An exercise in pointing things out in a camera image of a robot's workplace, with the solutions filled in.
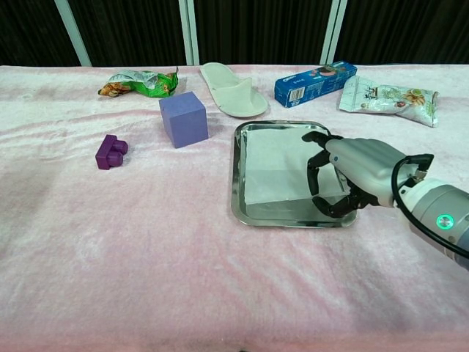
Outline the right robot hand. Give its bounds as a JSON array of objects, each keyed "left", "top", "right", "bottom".
[{"left": 301, "top": 131, "right": 412, "bottom": 219}]

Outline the white paper sheet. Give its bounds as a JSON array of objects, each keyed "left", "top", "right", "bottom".
[{"left": 243, "top": 128, "right": 347, "bottom": 206}]

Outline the white snack bag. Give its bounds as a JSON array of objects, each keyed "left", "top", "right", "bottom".
[{"left": 336, "top": 76, "right": 440, "bottom": 128}]

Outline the blue cookie box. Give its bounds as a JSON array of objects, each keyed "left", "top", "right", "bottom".
[{"left": 274, "top": 60, "right": 358, "bottom": 109}]

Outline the stainless steel tray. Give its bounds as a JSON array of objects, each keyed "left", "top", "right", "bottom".
[{"left": 229, "top": 120, "right": 358, "bottom": 229}]

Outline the white slipper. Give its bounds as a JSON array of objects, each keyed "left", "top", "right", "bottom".
[{"left": 199, "top": 62, "right": 270, "bottom": 118}]

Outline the black pleated curtain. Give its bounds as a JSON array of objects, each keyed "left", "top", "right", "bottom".
[{"left": 0, "top": 0, "right": 469, "bottom": 67}]

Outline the lavender foam cube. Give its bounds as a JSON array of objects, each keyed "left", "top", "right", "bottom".
[{"left": 158, "top": 91, "right": 210, "bottom": 150}]

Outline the green snack bag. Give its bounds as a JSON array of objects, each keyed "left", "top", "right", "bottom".
[{"left": 97, "top": 66, "right": 180, "bottom": 99}]

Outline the pink plush tablecloth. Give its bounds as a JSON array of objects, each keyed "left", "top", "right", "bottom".
[{"left": 0, "top": 62, "right": 469, "bottom": 352}]

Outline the dark purple building block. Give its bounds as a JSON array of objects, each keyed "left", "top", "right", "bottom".
[{"left": 95, "top": 133, "right": 129, "bottom": 171}]

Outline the white double frame post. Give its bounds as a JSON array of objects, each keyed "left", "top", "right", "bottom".
[{"left": 178, "top": 0, "right": 201, "bottom": 66}]

